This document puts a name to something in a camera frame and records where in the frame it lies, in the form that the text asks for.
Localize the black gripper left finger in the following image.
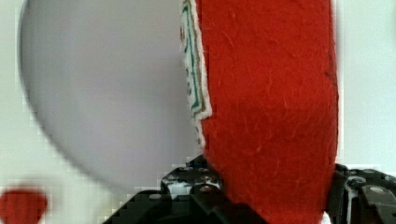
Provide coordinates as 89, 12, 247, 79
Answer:
103, 155, 268, 224

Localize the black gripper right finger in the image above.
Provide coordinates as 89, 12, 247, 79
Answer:
326, 164, 396, 224

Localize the round lilac plate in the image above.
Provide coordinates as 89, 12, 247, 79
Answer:
20, 0, 199, 193

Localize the red plush ketchup bottle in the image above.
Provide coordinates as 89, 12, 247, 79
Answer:
179, 0, 338, 224

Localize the red plush strawberry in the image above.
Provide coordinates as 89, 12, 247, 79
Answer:
0, 189, 48, 224

